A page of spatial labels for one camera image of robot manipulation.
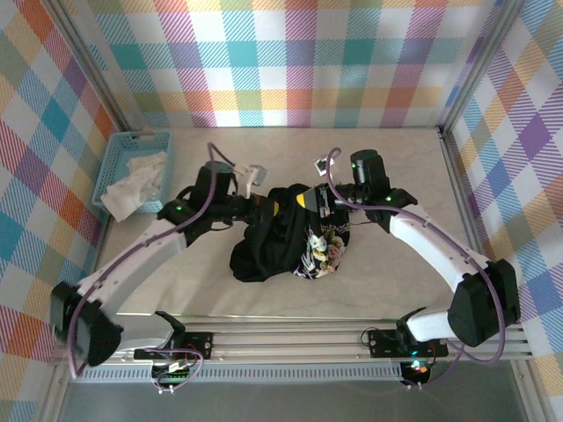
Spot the black printed t-shirt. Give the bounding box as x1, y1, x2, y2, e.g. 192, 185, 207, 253
228, 183, 353, 285

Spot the white cloth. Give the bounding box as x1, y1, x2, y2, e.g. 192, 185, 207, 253
99, 151, 168, 221

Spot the blue plastic basket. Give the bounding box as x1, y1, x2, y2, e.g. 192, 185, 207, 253
91, 130, 172, 215

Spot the controller board with green terminal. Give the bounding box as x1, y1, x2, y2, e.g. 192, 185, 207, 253
151, 362, 197, 389

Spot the controller board with orange part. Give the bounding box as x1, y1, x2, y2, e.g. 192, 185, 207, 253
402, 359, 435, 383

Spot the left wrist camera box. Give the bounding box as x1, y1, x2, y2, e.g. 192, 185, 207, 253
239, 164, 267, 194

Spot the aluminium mounting rail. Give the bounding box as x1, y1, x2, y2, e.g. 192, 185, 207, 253
48, 314, 536, 366

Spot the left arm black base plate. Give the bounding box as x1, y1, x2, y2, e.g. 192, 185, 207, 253
134, 331, 215, 361

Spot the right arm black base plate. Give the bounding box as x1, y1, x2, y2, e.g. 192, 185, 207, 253
367, 329, 450, 358

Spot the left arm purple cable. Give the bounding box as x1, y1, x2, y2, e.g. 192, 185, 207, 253
68, 142, 237, 393

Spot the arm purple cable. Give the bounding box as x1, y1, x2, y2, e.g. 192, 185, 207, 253
68, 142, 237, 393
327, 147, 506, 390

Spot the grey slotted cable duct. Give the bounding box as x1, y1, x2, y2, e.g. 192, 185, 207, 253
69, 367, 404, 383

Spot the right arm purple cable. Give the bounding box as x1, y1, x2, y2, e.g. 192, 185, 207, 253
327, 147, 506, 390

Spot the aluminium frame leg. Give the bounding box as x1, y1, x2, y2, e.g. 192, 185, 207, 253
512, 360, 547, 422
39, 364, 74, 422

